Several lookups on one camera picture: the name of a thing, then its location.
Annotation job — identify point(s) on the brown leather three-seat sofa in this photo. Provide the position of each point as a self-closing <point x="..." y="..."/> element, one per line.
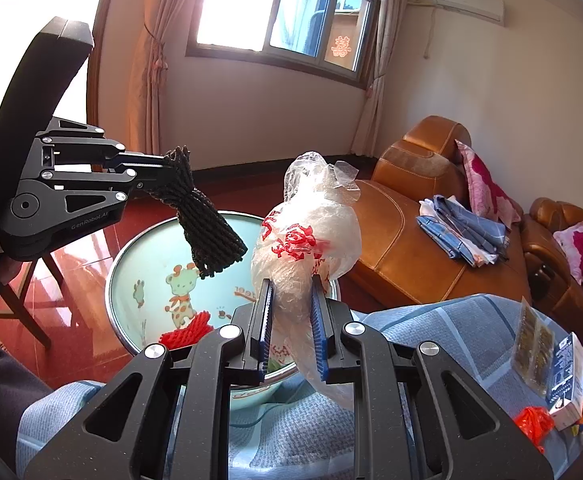
<point x="566" y="305"/>

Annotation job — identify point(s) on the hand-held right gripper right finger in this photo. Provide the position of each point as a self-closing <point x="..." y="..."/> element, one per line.
<point x="317" y="330"/>

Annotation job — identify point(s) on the clear packet of brown snacks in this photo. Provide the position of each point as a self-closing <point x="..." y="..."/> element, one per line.
<point x="534" y="345"/>

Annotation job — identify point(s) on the brown leather chaise sofa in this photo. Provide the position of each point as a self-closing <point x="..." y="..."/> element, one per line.
<point x="401" y="240"/>

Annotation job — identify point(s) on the person's dark clothing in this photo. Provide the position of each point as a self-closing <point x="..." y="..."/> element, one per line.
<point x="6" y="385"/>

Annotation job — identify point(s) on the red foam fruit net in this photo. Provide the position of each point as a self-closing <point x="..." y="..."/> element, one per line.
<point x="186" y="332"/>

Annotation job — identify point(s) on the red paper window decal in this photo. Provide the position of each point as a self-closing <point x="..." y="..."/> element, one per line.
<point x="341" y="47"/>

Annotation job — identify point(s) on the clear plastic bag red print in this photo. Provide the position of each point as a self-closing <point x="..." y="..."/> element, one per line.
<point x="311" y="230"/>

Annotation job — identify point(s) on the white air conditioner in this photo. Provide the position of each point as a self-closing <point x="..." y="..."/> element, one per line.
<point x="469" y="2"/>

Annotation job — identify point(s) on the white and blue box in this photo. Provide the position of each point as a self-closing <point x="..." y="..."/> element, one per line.
<point x="566" y="380"/>

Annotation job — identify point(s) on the long pink floral pillow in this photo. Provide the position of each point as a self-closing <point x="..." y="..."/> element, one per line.
<point x="486" y="185"/>

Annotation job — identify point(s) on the blue plaid tablecloth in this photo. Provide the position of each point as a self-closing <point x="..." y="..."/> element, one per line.
<point x="421" y="325"/>

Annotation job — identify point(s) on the black foam net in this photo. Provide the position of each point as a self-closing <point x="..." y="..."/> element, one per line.
<point x="206" y="230"/>

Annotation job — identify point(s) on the square pink floral pillow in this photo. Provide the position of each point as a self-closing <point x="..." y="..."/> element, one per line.
<point x="576" y="252"/>

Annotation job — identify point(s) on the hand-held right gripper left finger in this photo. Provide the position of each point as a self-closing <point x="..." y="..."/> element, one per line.
<point x="267" y="330"/>

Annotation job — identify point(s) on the folded blue plaid sheets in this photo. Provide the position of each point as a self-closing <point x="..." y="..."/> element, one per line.
<point x="461" y="230"/>

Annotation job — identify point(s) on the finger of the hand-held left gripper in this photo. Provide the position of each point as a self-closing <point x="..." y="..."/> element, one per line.
<point x="96" y="182"/>
<point x="96" y="157"/>

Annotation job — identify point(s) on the beige fabric curtain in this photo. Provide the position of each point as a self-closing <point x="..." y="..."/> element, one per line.
<point x="161" y="60"/>
<point x="381" y="60"/>

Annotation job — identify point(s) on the wooden chair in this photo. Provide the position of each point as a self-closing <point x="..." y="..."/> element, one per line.
<point x="26" y="300"/>

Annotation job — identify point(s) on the sliding glass window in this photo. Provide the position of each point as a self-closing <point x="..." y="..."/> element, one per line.
<point x="291" y="10"/>

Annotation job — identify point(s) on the light green enamel basin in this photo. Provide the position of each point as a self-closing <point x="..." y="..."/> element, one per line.
<point x="156" y="270"/>

